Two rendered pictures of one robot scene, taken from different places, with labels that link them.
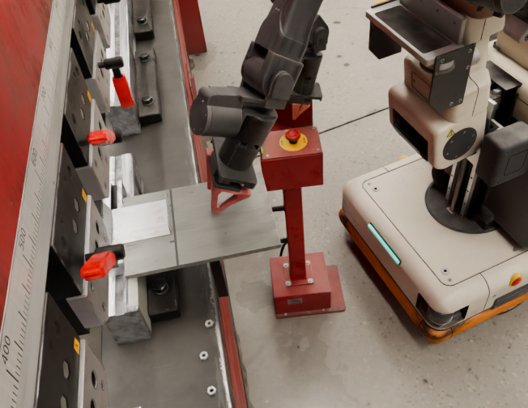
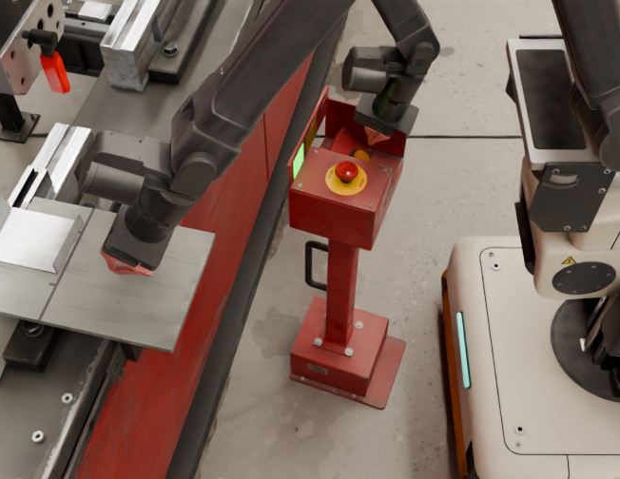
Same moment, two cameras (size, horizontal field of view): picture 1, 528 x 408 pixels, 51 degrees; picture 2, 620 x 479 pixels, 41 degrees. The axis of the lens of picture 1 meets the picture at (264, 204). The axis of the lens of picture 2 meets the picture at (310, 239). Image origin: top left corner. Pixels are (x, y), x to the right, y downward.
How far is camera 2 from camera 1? 0.42 m
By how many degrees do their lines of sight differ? 14
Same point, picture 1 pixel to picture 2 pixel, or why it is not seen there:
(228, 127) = (118, 195)
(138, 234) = (21, 256)
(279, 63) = (202, 143)
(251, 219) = (159, 297)
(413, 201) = (537, 309)
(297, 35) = (236, 115)
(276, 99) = (189, 184)
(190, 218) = (91, 261)
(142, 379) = not seen: outside the picture
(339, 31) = not seen: outside the picture
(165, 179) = not seen: hidden behind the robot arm
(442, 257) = (529, 407)
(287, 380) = (259, 466)
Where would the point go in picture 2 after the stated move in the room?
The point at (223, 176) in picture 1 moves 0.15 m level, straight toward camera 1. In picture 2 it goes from (112, 243) to (60, 358)
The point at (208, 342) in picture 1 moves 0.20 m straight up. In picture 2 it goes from (53, 421) to (9, 352)
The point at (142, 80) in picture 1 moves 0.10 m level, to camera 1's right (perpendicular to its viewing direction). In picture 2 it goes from (184, 13) to (235, 25)
